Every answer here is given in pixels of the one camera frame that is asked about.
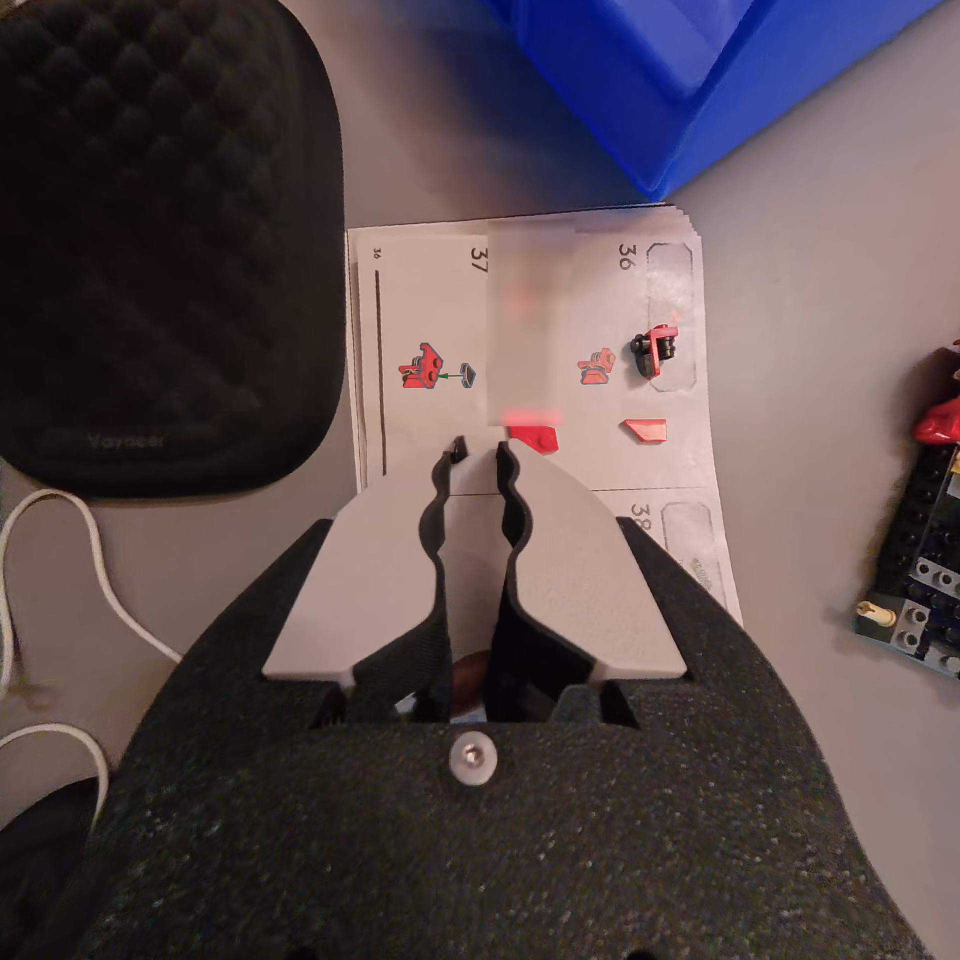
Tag blue plastic bin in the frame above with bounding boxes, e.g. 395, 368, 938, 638
476, 0, 950, 205

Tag small red black lego assembly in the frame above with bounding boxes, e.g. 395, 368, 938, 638
628, 322, 681, 378

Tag person's right hand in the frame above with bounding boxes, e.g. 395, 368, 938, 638
452, 651, 490, 702

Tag red and black lego car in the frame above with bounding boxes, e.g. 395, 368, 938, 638
853, 341, 960, 680

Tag white cable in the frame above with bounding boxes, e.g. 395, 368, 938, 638
0, 487, 185, 834

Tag red lego wedge plate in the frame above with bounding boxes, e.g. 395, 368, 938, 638
504, 422, 561, 456

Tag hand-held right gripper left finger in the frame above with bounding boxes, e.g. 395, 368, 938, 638
261, 448, 455, 687

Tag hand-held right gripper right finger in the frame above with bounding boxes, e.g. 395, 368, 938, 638
491, 439, 689, 684

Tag white lego instruction booklet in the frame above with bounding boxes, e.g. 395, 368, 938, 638
345, 202, 745, 654

